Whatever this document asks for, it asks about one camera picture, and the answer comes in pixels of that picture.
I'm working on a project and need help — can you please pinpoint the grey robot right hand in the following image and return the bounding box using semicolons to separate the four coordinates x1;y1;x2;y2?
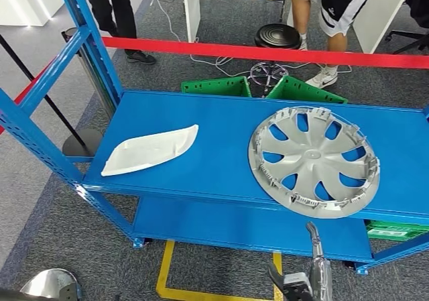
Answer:
306;221;333;301

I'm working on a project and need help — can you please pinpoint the grey plastic wheel hubcap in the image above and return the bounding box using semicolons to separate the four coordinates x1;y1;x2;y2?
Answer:
248;106;381;220

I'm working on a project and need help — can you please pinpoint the blue metal shelf rack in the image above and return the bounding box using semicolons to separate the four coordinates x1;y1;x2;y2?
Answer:
0;0;429;277

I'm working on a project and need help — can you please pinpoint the white plastic car part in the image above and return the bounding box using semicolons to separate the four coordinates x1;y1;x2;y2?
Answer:
100;124;199;178

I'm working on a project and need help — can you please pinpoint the green plastic crate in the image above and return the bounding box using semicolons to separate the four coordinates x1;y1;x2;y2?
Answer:
266;74;349;105
366;220;429;242
181;76;252;99

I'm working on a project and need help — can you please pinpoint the red barrier belt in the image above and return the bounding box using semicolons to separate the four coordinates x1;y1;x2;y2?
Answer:
0;61;51;135
101;36;429;70

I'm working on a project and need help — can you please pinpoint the black round stool seat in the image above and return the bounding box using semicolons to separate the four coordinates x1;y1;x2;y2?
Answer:
254;23;303;50

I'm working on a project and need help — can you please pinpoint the white desk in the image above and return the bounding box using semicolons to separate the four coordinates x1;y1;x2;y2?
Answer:
352;0;416;54
180;0;295;44

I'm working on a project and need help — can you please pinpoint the person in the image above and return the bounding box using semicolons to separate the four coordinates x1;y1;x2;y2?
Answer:
289;0;383;90
79;0;157;65

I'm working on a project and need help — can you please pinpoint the black office chair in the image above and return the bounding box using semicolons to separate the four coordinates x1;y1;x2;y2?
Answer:
385;0;429;55

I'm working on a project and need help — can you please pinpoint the black stanchion with round base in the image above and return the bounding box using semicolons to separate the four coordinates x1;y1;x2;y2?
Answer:
0;34;103;159

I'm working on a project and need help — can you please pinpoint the white cabinet block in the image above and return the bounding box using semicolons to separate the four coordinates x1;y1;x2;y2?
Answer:
0;0;64;27

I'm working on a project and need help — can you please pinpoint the chrome stanchion post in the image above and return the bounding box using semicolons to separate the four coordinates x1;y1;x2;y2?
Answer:
61;27;116;118

